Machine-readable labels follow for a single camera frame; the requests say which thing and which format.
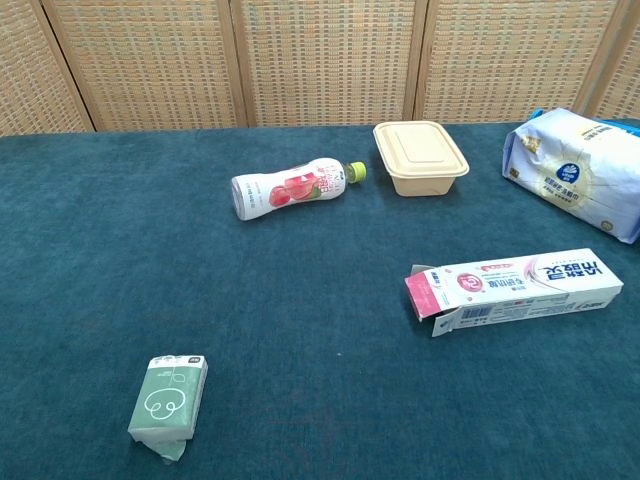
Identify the white pink toothpaste box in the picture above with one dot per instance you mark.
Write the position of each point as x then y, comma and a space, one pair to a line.
525, 285

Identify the beige lidded food container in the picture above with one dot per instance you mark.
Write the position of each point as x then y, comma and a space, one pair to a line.
420, 150

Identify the peach drink bottle green cap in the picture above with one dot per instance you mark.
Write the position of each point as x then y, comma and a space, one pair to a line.
285, 190

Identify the teal table cloth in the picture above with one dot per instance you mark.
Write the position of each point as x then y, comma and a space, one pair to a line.
300, 300

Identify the wooden rattan folding screen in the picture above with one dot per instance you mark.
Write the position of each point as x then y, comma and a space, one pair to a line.
325, 60

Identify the green pocket tissue pack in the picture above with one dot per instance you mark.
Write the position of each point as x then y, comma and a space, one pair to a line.
165, 400

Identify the white blue flour bag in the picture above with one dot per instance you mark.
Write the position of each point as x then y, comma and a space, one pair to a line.
575, 175

